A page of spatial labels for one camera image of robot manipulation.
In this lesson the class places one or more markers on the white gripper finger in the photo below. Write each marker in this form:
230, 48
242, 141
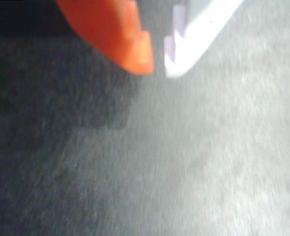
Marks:
196, 32

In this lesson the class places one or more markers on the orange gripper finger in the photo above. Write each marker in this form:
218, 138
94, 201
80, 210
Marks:
113, 32

